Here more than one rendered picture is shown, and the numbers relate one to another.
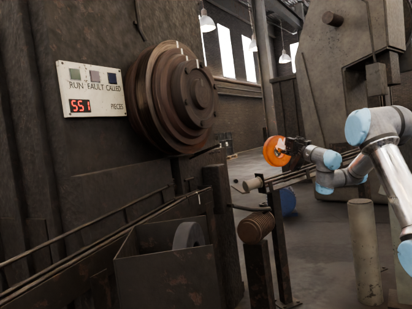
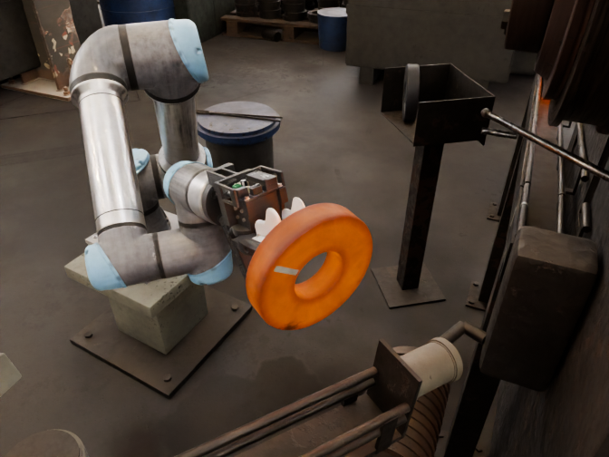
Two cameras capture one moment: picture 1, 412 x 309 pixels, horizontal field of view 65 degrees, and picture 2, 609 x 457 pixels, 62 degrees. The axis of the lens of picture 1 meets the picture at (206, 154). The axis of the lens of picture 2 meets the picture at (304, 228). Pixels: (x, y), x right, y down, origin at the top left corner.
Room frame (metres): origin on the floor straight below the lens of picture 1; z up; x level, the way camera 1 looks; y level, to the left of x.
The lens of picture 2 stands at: (2.04, -0.43, 1.20)
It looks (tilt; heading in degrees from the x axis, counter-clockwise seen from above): 36 degrees down; 172
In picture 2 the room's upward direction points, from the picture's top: straight up
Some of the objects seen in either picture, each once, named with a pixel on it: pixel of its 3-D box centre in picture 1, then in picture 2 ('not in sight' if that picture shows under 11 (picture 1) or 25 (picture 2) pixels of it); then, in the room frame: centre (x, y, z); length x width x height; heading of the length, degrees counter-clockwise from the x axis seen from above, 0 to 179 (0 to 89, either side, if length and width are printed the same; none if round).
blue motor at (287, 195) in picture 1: (281, 198); not in sight; (3.51, -0.75, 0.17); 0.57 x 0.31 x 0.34; 168
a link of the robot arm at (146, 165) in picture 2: not in sight; (132, 179); (0.87, -0.70, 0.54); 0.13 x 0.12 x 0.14; 99
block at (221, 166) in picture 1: (216, 189); (536, 312); (1.59, -0.03, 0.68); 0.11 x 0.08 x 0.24; 58
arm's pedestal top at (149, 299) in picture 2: not in sight; (149, 257); (0.88, -0.71, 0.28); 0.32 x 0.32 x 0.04; 52
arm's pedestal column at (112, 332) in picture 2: not in sight; (158, 296); (0.88, -0.71, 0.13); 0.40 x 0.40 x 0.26; 52
